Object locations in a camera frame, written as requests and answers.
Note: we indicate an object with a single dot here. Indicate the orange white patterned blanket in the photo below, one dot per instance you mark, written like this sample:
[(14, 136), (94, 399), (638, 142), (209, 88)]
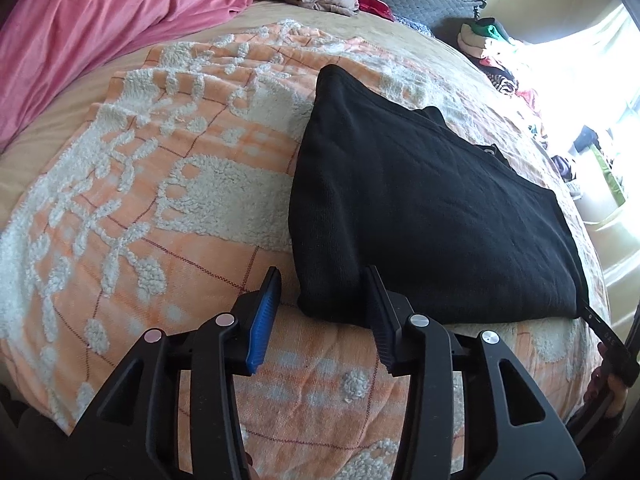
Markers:
[(154, 191)]

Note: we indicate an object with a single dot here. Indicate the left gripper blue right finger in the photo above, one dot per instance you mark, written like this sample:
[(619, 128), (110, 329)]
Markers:
[(388, 314)]

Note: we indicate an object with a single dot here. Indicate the pile of colourful clothes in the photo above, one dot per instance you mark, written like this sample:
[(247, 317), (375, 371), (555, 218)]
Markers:
[(490, 48)]

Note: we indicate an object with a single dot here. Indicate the white box with green edge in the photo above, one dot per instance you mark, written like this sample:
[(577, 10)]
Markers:
[(597, 192)]

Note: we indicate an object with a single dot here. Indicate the black IKISS sweater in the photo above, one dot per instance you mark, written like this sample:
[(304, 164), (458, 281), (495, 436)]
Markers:
[(449, 224)]

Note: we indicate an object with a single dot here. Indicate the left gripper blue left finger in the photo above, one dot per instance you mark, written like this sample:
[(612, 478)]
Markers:
[(263, 311)]

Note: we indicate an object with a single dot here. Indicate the pink duvet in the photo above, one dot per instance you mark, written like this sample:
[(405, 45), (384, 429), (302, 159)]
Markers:
[(47, 44)]

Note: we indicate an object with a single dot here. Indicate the red cloth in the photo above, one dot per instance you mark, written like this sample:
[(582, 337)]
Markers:
[(376, 7)]

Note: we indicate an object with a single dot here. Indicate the right hand, painted nails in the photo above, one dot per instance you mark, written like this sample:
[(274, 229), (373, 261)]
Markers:
[(616, 386)]

